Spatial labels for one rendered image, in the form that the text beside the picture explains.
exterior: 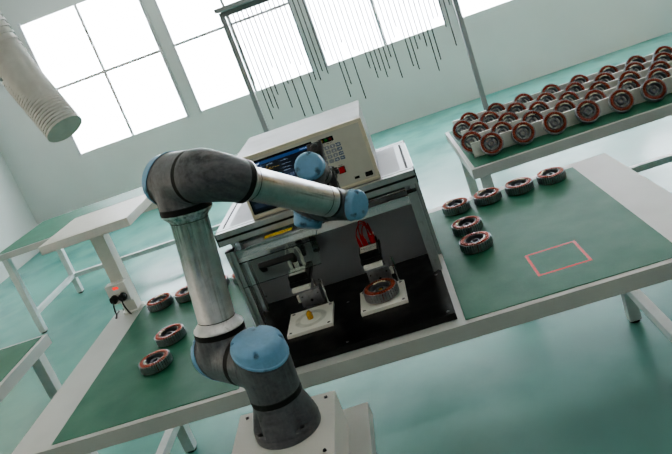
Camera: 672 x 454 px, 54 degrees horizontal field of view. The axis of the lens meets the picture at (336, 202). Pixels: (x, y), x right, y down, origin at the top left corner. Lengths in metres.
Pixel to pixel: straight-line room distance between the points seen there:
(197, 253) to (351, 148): 0.78
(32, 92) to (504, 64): 6.48
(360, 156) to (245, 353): 0.89
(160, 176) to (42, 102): 1.60
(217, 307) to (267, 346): 0.16
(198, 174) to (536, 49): 7.50
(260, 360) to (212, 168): 0.41
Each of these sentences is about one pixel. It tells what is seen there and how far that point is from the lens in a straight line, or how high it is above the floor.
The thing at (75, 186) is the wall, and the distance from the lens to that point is 9.35.
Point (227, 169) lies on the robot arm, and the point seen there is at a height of 1.43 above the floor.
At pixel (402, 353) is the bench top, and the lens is 1.90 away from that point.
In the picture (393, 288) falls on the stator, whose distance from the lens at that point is 2.05.
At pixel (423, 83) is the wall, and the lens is 8.41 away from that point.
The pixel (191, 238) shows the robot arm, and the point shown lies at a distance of 1.45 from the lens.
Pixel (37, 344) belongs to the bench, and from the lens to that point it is 3.23.
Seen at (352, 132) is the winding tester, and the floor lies 1.28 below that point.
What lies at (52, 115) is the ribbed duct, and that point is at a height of 1.64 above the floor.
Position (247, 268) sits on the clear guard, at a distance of 1.96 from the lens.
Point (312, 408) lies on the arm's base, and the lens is 1.50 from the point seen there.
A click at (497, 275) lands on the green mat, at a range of 2.08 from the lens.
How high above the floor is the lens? 1.66
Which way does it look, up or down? 16 degrees down
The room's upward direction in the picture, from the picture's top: 20 degrees counter-clockwise
